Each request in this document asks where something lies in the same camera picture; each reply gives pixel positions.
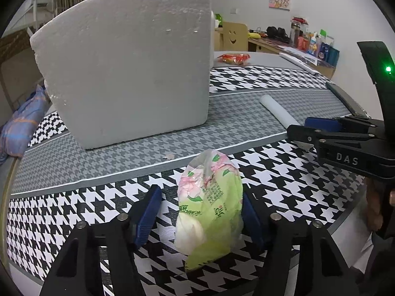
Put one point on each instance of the blue plaid quilt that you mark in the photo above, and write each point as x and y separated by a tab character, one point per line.
17	133

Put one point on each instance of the black headphones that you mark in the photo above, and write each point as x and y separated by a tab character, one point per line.
277	33

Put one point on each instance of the houndstooth table cloth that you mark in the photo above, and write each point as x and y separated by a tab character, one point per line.
59	184

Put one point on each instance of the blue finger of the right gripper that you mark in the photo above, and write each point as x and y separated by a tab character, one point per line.
325	124

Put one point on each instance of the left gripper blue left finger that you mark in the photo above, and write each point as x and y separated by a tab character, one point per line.
76	269

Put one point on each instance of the white styrofoam box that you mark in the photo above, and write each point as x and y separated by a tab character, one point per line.
119	70

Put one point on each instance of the white foam tube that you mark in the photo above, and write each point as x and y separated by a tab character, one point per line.
283	117

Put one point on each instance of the wooden desk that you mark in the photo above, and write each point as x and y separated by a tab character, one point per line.
270	46

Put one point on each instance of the wooden smiley chair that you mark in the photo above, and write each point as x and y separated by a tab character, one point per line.
235	36

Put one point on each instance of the green tissue packet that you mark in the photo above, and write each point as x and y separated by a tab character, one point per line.
210	197

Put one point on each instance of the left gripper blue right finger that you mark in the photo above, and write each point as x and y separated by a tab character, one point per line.
322	270

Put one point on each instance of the blue gift bag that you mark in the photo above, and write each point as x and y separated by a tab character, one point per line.
332	56

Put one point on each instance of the person's right hand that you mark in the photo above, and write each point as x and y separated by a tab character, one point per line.
380	207

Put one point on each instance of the white pump lotion bottle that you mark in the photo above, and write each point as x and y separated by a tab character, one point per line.
212	31

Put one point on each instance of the red snack packet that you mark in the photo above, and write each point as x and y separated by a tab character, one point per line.
234	59

